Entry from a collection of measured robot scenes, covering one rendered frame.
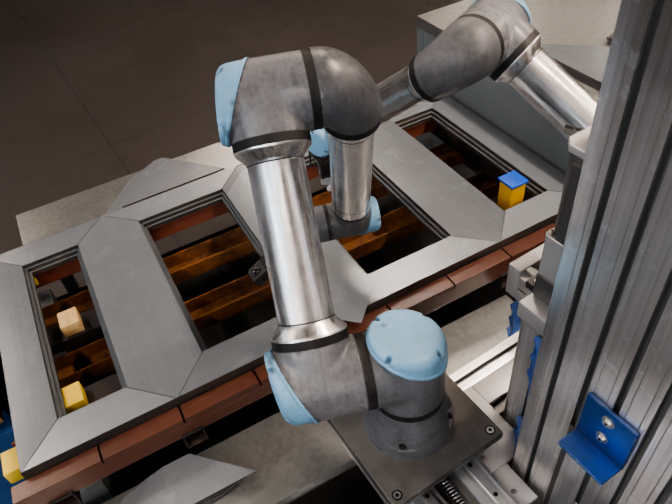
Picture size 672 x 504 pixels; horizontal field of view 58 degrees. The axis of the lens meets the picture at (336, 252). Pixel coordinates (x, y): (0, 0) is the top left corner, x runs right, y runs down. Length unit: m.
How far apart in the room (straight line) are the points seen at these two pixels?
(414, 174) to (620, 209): 1.25
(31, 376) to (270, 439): 0.57
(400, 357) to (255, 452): 0.70
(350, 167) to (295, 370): 0.36
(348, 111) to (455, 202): 0.91
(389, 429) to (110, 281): 0.97
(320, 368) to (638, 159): 0.49
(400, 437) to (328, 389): 0.19
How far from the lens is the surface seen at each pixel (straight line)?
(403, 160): 1.91
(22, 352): 1.66
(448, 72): 1.13
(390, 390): 0.89
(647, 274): 0.68
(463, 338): 1.63
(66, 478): 1.43
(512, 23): 1.22
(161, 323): 1.56
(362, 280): 1.53
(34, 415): 1.52
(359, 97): 0.89
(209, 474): 1.44
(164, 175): 2.14
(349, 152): 0.99
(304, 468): 1.45
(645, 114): 0.60
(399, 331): 0.89
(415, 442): 1.00
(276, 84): 0.86
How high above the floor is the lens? 1.96
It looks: 44 degrees down
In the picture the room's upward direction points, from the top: 7 degrees counter-clockwise
